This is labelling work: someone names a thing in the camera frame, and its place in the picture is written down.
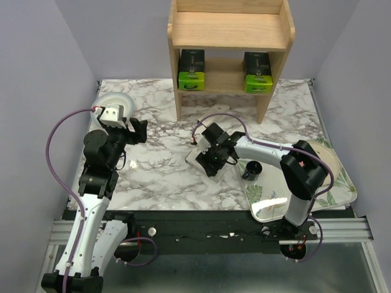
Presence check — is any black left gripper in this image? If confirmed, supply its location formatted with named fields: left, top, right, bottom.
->
left=97, top=116, right=148, bottom=168

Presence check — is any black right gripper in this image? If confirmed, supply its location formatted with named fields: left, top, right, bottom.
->
left=195, top=143, right=227, bottom=177

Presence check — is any white Harry's box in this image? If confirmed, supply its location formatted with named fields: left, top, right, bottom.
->
left=185, top=149, right=229, bottom=183
left=195, top=116, right=219, bottom=151

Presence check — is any green black Gillette box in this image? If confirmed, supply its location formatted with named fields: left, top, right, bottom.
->
left=243, top=52, right=273, bottom=94

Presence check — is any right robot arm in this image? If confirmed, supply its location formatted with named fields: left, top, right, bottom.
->
left=195, top=123, right=333, bottom=239

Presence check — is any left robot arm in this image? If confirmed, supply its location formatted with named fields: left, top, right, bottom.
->
left=41, top=118, right=148, bottom=292

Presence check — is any light wooden shelf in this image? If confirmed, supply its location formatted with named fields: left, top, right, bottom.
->
left=167, top=1, right=296, bottom=124

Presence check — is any black mug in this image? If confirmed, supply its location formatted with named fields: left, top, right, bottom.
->
left=241, top=161, right=263, bottom=181

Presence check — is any small white H box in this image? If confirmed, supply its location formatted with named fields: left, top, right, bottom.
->
left=197, top=104, right=230, bottom=125

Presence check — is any white blue-rimmed bowl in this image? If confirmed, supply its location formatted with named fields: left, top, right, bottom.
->
left=90, top=92, right=135, bottom=129

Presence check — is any floral leaf tray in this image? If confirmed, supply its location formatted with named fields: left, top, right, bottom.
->
left=242, top=138, right=357, bottom=223

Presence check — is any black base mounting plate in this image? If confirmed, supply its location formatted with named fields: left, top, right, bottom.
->
left=100, top=209, right=326, bottom=256

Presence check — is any pink and cream plate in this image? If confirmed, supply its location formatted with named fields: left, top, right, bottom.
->
left=310, top=142, right=340, bottom=180

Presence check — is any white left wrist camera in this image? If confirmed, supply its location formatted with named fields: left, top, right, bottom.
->
left=97, top=104, right=127, bottom=128

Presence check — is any aluminium frame rail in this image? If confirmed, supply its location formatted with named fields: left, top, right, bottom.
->
left=38, top=213, right=374, bottom=289

